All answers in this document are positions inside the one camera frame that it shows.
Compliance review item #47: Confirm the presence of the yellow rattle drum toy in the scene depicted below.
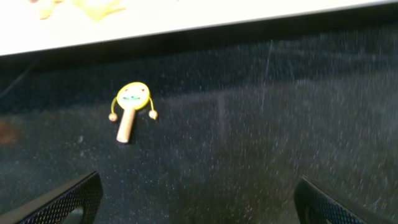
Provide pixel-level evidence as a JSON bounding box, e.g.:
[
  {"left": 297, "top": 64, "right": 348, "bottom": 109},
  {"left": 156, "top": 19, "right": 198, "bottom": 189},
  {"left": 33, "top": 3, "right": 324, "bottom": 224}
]
[{"left": 108, "top": 81, "right": 159, "bottom": 144}]

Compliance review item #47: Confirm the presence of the yellow plush duck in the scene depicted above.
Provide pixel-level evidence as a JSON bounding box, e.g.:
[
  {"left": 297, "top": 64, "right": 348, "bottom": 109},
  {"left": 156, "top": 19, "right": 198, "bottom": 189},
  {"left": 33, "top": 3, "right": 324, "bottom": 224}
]
[{"left": 37, "top": 0, "right": 63, "bottom": 21}]

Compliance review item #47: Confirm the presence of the white plush duck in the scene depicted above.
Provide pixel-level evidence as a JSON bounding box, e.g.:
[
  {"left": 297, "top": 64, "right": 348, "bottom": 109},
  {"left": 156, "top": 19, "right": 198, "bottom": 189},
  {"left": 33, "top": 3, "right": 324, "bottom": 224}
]
[{"left": 71, "top": 0, "right": 127, "bottom": 23}]

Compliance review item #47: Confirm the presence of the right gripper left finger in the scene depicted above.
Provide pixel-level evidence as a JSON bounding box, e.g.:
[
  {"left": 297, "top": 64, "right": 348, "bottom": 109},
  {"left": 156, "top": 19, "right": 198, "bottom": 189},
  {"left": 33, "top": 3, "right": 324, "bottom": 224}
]
[{"left": 0, "top": 170, "right": 104, "bottom": 224}]

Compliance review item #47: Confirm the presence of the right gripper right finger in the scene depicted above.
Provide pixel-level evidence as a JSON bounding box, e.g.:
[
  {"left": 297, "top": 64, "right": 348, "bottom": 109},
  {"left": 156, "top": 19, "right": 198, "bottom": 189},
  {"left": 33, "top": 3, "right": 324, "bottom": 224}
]
[{"left": 293, "top": 175, "right": 398, "bottom": 224}]

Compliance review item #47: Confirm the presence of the white shelf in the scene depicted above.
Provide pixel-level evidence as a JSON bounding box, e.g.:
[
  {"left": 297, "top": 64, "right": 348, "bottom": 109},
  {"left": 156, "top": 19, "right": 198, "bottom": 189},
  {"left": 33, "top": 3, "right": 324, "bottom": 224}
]
[{"left": 0, "top": 0, "right": 398, "bottom": 57}]

